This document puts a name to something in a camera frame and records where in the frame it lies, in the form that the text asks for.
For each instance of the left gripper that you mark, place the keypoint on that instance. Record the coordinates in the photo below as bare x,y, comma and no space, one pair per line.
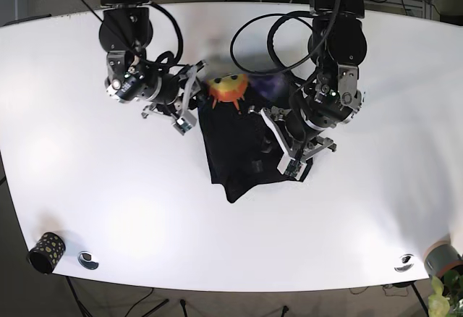
299,146

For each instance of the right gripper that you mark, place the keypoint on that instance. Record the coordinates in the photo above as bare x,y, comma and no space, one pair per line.
176,96

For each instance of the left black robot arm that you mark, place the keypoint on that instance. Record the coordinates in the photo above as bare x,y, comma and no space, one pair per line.
325,91

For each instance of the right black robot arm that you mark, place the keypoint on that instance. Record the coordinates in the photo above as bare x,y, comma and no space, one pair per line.
125,33

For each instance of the right silver table grommet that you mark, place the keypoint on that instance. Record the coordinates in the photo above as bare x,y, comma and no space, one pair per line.
405,263

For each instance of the silver table grommet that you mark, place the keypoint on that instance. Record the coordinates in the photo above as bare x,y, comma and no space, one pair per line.
87,261
405,263

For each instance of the left silver table grommet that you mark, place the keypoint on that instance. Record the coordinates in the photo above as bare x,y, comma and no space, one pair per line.
87,261

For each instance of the grey flower pot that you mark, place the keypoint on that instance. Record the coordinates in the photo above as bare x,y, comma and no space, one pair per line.
440,258

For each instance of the black gold-dotted cup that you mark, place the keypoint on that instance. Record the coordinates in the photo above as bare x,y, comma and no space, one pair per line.
46,253

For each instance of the green potted plant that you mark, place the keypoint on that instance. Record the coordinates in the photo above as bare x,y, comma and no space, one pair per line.
446,299

